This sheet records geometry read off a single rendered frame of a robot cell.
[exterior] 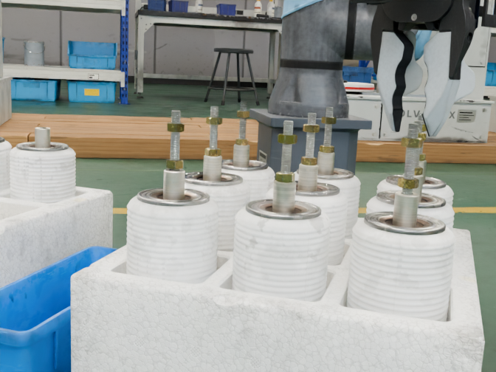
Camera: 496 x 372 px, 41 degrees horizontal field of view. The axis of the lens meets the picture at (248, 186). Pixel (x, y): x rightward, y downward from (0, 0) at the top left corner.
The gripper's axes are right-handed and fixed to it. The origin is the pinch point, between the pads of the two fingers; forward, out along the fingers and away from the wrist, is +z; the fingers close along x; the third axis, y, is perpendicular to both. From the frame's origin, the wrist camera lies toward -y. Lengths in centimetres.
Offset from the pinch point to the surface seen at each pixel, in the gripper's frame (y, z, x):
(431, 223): 2.3, 9.6, -1.9
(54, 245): -12, 22, 48
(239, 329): -13.0, 19.8, 7.4
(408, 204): -0.1, 7.7, -0.8
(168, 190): -12.8, 9.0, 19.6
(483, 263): 75, 35, 30
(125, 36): 216, -16, 412
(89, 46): 217, -7, 470
